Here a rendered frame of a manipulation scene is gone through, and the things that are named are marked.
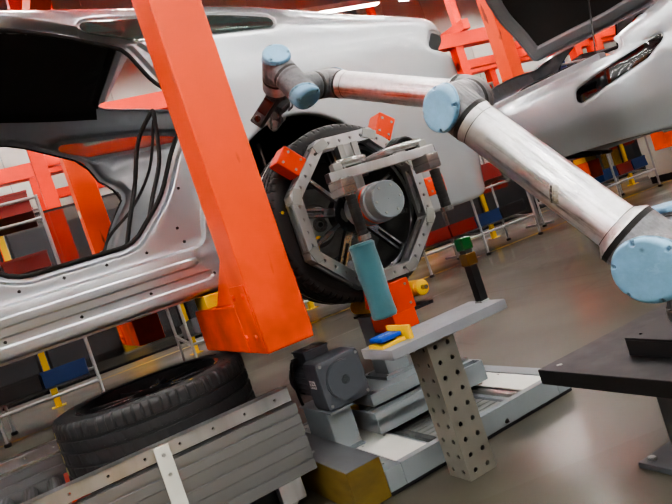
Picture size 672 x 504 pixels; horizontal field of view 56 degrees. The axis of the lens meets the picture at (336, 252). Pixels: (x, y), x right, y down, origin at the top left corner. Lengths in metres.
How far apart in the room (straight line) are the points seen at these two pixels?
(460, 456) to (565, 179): 0.87
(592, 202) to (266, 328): 0.97
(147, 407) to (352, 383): 0.67
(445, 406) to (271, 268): 0.65
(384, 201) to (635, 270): 0.93
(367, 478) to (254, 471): 0.34
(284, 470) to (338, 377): 0.35
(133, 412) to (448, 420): 0.93
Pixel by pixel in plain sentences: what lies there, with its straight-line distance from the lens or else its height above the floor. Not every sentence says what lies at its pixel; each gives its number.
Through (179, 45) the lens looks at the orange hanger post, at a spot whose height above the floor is 1.47.
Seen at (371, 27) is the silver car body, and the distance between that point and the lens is 3.01.
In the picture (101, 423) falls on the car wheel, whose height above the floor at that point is 0.48.
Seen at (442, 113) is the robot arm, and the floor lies 0.99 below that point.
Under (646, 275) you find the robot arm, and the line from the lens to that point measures 1.45.
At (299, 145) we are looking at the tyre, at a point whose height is 1.13.
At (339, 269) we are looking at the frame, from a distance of 2.16.
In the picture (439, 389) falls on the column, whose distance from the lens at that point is 1.88.
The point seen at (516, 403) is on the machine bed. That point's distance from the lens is 2.28.
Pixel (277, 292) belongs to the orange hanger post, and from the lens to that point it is 1.92.
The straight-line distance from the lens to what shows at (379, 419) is 2.26.
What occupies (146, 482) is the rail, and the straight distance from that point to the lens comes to 1.94.
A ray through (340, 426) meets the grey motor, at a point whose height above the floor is 0.16.
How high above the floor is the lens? 0.80
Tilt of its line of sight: 2 degrees down
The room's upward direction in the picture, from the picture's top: 19 degrees counter-clockwise
